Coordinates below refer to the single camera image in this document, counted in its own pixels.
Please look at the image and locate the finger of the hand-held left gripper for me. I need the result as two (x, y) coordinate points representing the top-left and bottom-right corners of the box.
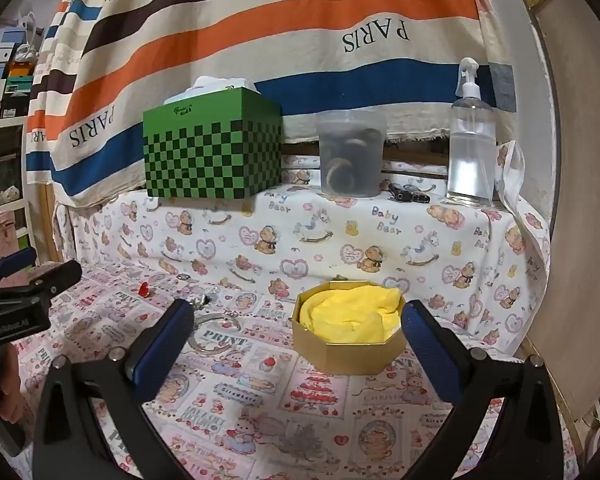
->
(0, 247), (37, 286)
(27, 259), (83, 300)

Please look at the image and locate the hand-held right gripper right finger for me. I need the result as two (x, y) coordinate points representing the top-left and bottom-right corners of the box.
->
(401, 299), (565, 480)

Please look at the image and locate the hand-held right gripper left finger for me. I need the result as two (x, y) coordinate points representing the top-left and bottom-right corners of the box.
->
(32, 299), (196, 480)

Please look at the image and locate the silver bangle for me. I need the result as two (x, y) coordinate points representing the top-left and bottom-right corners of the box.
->
(186, 310), (242, 356)

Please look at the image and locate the gold octagonal box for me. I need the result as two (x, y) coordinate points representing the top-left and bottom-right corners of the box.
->
(291, 280), (408, 376)

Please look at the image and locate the person's left hand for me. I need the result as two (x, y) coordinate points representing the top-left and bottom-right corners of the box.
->
(0, 345), (31, 426)

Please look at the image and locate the white shelf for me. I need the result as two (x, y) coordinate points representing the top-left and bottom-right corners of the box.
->
(0, 115), (37, 266)

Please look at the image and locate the yellow cloth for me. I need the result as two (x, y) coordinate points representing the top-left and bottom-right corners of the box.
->
(300, 284), (405, 345)

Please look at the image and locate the pink cartoon print cloth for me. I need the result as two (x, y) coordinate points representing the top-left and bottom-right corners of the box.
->
(5, 260), (581, 480)

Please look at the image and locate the bear print cloth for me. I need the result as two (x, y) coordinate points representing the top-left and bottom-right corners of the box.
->
(52, 140), (553, 356)

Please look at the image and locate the small black gadget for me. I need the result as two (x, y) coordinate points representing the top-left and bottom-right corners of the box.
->
(387, 182), (433, 204)

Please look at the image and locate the stack of storage boxes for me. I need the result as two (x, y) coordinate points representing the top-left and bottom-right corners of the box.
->
(0, 30), (37, 123)

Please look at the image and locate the green checkered box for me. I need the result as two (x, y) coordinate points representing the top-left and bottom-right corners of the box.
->
(142, 86), (283, 200)

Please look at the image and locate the clear spray bottle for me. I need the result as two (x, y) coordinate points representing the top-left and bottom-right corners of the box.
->
(445, 57), (497, 207)

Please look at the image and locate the wooden board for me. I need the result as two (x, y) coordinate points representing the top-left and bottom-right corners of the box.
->
(510, 0), (600, 431)

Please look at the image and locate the translucent plastic container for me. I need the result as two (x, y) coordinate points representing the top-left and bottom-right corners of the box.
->
(315, 109), (388, 198)

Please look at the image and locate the striped printed blanket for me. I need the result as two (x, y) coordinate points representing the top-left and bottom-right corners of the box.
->
(25, 0), (516, 208)

